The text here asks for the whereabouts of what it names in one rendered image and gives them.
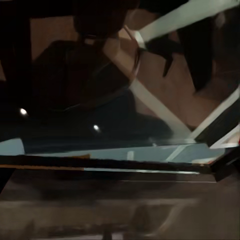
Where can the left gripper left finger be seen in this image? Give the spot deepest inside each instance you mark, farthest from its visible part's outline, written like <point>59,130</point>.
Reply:
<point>12,149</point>

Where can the microwave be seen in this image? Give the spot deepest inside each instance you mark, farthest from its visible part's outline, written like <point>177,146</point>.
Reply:
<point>121,94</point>

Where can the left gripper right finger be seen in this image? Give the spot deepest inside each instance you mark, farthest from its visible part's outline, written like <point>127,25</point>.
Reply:
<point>232,149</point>

